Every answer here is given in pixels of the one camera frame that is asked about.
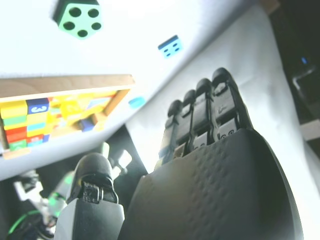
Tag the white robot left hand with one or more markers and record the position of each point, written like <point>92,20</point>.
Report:
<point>212,187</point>

